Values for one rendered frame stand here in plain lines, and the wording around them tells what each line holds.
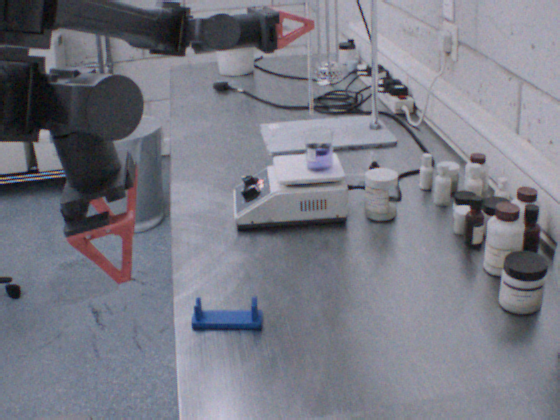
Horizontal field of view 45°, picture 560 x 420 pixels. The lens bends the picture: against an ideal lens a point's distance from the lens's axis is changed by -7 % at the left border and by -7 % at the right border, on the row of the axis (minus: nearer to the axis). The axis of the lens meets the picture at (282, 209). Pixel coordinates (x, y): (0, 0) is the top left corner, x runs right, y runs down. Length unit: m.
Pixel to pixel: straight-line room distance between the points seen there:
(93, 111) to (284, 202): 0.70
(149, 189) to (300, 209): 1.74
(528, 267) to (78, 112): 0.67
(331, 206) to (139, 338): 1.22
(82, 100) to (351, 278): 0.63
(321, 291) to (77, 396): 1.21
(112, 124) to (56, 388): 1.65
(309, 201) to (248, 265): 0.17
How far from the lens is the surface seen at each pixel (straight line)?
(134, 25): 1.00
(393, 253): 1.19
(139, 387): 2.14
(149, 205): 2.98
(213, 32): 1.06
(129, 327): 2.41
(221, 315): 1.02
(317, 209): 1.26
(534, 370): 0.95
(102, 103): 0.60
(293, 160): 1.33
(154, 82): 3.72
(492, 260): 1.13
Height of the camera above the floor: 1.32
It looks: 25 degrees down
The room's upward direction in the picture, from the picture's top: 3 degrees counter-clockwise
